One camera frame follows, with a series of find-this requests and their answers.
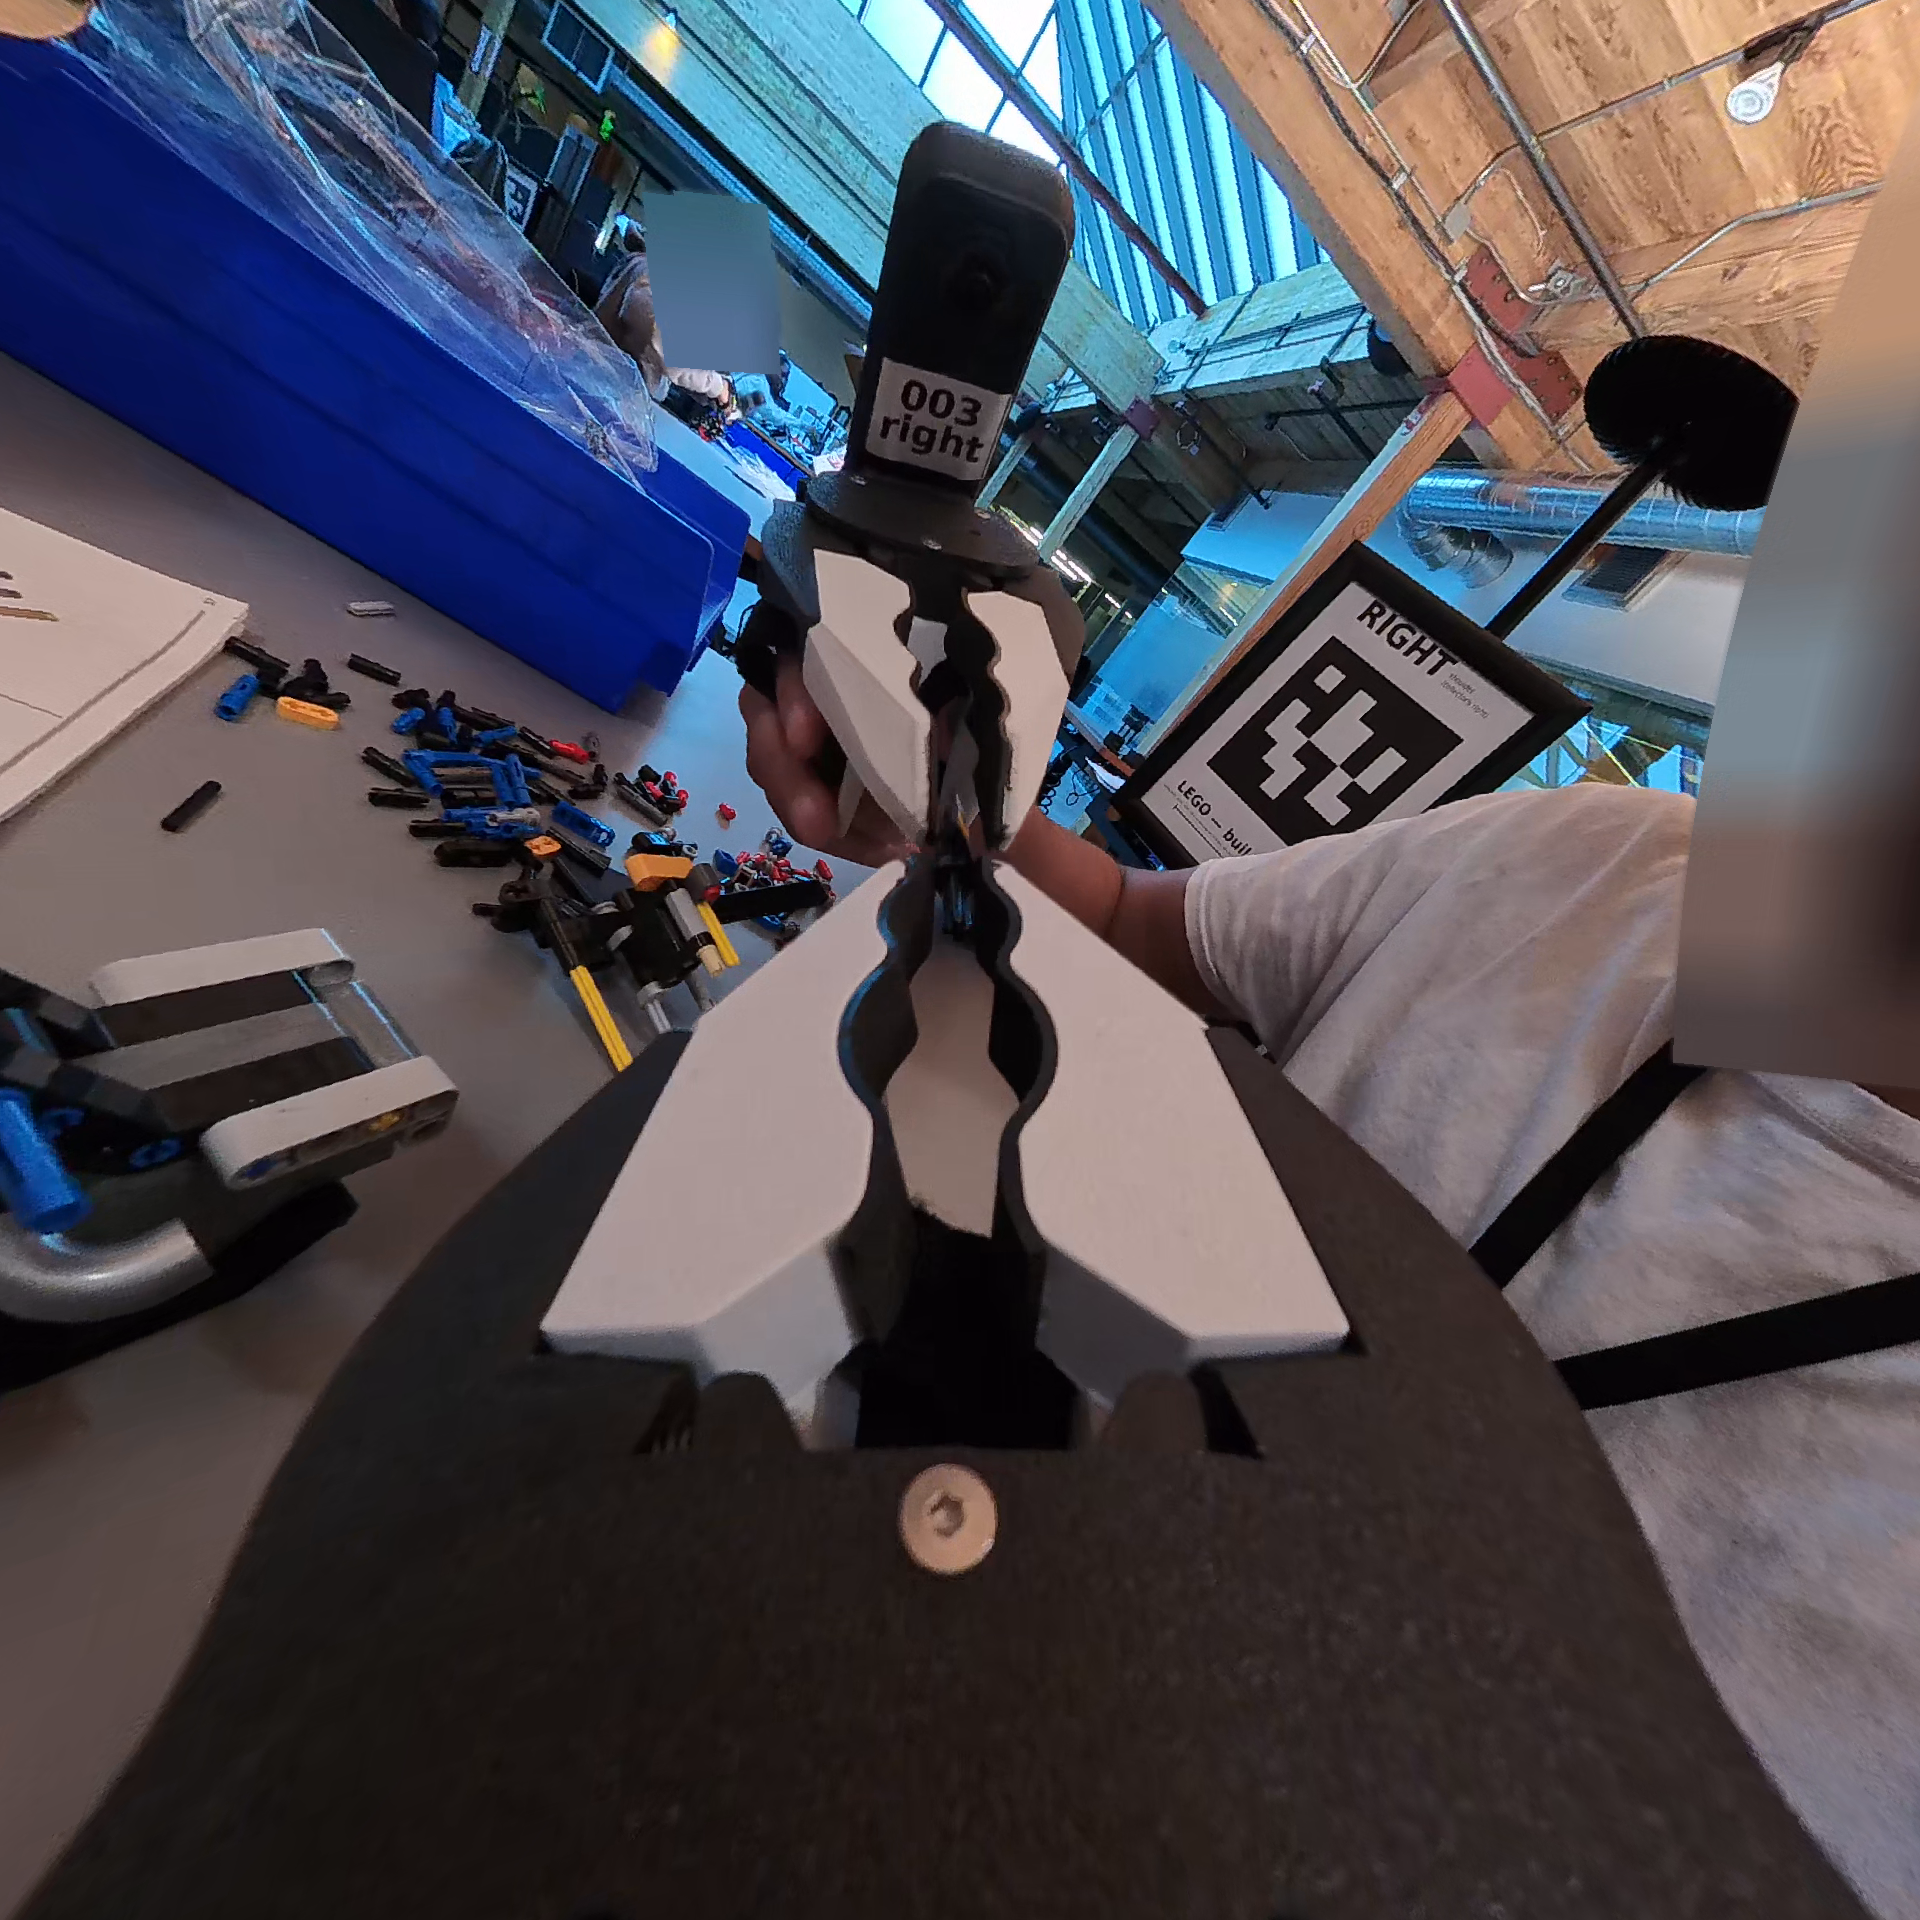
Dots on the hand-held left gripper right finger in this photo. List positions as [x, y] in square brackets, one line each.
[1185, 1185]

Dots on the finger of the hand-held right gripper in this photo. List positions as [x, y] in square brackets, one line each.
[868, 690]
[1024, 706]

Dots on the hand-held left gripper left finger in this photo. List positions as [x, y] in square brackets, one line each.
[707, 1185]

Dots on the black lego axle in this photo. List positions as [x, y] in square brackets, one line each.
[956, 886]

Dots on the person's right forearm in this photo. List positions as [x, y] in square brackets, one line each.
[1095, 899]

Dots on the black yellow lego assembly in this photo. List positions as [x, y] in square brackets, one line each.
[660, 932]

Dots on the pile of loose lego pieces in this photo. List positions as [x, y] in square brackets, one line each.
[482, 782]

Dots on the partly built lego model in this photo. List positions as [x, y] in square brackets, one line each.
[226, 1048]

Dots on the person's right hand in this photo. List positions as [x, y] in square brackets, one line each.
[804, 788]

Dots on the black framed marker sign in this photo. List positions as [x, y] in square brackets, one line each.
[1351, 721]

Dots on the clear plastic bags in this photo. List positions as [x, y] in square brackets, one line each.
[453, 268]

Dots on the blue plastic bin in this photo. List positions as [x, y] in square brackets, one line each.
[377, 435]

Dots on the person's white shirt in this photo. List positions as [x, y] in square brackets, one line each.
[1724, 1574]

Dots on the black disc on rod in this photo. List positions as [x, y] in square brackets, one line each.
[1690, 420]

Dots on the white instruction booklet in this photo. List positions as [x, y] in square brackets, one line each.
[88, 662]

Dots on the white round ceiling lamp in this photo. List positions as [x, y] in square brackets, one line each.
[1749, 99]

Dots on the red steel bracket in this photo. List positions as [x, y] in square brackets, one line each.
[1515, 344]

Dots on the silver spiral air duct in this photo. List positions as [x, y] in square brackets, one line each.
[1576, 522]

